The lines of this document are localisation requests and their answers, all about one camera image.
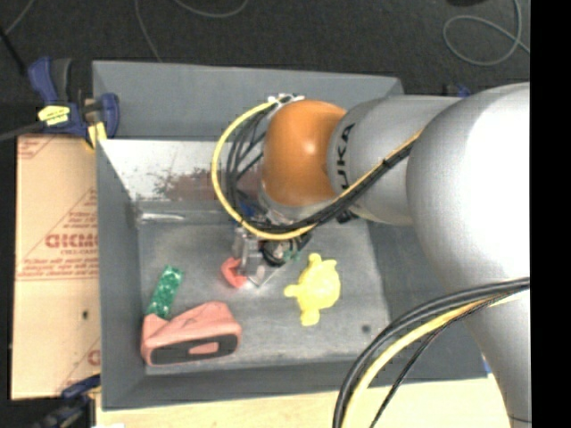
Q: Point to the small pink-red lump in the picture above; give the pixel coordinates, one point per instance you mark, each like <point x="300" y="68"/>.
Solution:
<point x="233" y="273"/>

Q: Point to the yellow toy turtle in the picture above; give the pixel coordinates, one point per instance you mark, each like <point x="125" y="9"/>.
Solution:
<point x="317" y="289"/>

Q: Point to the dark green flat block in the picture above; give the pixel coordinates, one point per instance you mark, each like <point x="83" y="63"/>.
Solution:
<point x="166" y="291"/>

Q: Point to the pink and black shoe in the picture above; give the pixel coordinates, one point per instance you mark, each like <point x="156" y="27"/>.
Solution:
<point x="192" y="332"/>

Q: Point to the grey metal bin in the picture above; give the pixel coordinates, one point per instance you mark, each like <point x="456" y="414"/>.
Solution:
<point x="196" y="101"/>

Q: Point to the brown cardboard board red print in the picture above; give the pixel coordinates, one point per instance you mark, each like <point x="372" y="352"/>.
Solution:
<point x="53" y="221"/>

